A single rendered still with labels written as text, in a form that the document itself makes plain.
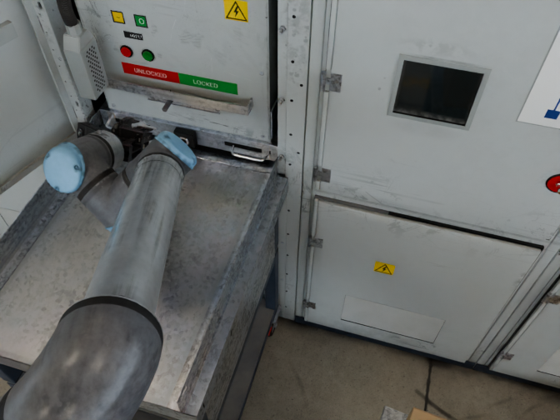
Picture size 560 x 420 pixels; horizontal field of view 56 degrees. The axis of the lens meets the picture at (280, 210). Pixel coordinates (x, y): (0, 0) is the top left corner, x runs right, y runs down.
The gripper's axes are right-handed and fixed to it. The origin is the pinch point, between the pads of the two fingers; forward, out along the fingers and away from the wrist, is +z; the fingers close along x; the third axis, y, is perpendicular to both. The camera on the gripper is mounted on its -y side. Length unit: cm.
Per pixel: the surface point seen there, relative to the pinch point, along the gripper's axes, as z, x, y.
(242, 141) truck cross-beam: 16.4, -2.0, 21.8
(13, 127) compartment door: -2.1, -7.2, -35.8
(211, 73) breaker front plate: 7.4, 15.9, 14.0
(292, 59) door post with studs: -2.1, 24.3, 35.8
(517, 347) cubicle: 44, -58, 118
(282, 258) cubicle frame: 37, -45, 36
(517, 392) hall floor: 55, -83, 128
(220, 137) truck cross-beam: 16.5, -2.3, 15.4
